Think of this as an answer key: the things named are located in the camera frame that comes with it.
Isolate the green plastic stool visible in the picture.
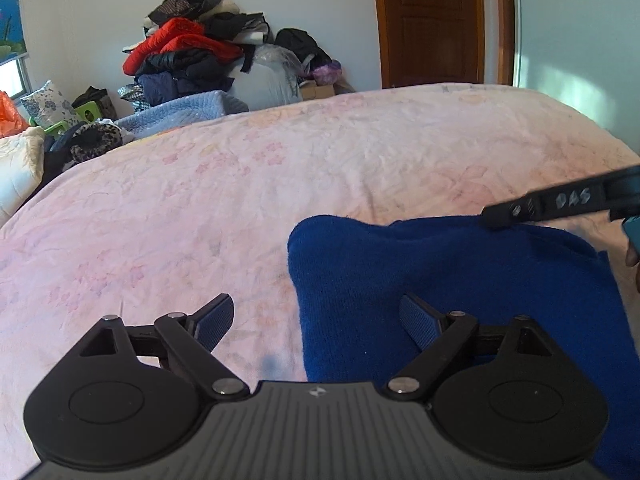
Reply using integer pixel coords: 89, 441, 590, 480
29, 100, 101, 137

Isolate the pink floral bed sheet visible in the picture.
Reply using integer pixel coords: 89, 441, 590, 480
0, 81, 640, 396

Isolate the clear plastic bag bundle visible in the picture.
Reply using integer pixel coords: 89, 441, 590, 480
228, 44, 305, 110

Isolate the cardboard box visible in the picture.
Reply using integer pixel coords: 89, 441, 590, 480
299, 80, 335, 101

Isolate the dark patterned garment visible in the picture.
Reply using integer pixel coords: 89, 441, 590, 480
43, 120, 134, 176

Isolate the floral white pillow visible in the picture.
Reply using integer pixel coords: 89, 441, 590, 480
21, 80, 81, 128

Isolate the lotus print roller blind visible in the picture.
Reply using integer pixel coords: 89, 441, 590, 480
0, 0, 26, 63

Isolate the light blue folded blanket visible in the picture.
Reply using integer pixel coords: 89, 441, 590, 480
115, 90, 248, 140

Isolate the window with grey frame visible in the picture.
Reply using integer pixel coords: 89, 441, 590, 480
0, 58, 32, 100

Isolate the pile of clothes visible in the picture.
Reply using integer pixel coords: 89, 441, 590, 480
118, 0, 271, 112

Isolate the brown wooden door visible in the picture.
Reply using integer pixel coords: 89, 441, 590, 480
375, 0, 516, 88

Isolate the right hand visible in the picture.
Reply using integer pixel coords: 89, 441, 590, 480
625, 242, 640, 292

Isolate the blue knit sweater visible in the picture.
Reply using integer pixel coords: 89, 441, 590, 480
288, 216, 639, 479

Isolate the black bag by wall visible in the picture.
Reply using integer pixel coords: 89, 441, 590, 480
274, 28, 332, 72

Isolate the white quilted duvet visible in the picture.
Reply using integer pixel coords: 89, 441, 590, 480
0, 127, 44, 226

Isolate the orange plastic bag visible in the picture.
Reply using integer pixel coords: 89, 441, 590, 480
0, 91, 28, 138

